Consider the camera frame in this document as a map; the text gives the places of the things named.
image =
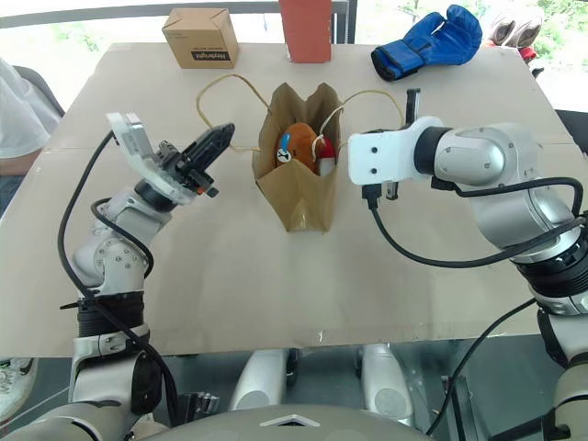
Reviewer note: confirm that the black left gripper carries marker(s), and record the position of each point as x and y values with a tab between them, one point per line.
186	171

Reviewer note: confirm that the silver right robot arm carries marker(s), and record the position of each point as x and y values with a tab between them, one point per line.
505	206

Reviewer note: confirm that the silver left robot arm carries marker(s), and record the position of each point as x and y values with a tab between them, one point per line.
115	262

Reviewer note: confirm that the red white plush toy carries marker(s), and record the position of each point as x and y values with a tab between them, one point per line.
327	160

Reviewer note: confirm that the orange plush toy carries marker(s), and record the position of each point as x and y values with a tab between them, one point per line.
301	142

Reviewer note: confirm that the brown paper bag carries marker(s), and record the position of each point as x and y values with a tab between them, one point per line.
303	202

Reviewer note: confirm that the blue boxing glove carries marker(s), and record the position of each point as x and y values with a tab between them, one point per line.
427	43

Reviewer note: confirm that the small cardboard box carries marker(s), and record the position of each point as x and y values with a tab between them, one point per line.
200	39

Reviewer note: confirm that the tall red box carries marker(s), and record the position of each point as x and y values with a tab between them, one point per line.
307	30

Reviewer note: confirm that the cardboard table cover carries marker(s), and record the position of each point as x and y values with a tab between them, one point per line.
229	285

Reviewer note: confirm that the black chair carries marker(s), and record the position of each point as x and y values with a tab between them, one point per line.
43	89

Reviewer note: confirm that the silver right robot leg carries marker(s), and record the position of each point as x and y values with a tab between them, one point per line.
383	381

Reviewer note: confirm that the silver robot leg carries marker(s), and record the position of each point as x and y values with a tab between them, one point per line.
383	381
257	381

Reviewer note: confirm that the person in white shirt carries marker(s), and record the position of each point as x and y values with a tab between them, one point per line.
20	119

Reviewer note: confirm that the silver left robot leg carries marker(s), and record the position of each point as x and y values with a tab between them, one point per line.
257	381

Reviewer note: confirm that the grey robot torso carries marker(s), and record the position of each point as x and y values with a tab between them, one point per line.
298	427

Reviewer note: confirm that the white sneaker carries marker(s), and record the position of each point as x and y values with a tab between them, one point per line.
16	381

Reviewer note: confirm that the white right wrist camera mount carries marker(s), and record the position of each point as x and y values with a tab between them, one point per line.
383	154

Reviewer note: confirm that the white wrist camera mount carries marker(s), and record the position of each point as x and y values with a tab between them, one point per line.
134	148
383	154

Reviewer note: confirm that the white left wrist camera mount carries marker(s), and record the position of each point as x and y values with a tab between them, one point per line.
134	148

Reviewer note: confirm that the black window post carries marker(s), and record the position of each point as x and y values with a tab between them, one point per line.
343	20

